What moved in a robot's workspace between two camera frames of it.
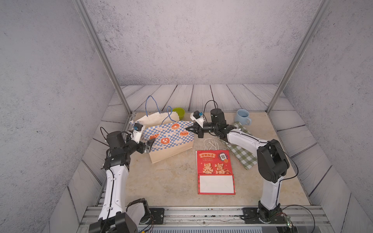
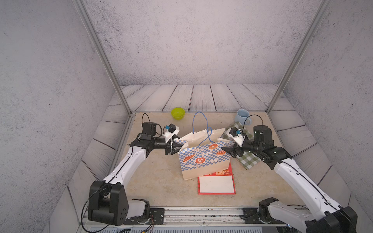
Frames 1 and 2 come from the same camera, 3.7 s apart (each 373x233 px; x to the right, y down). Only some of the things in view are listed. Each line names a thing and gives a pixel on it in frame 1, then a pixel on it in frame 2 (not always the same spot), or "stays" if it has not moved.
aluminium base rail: [222, 219] stays
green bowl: [180, 111] stays
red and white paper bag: [214, 174] stays
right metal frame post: [322, 7] stays
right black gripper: [198, 130] → [231, 151]
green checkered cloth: [247, 158] stays
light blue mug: [242, 116] stays
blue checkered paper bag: [170, 134] → [202, 153]
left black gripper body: [140, 148] → [168, 148]
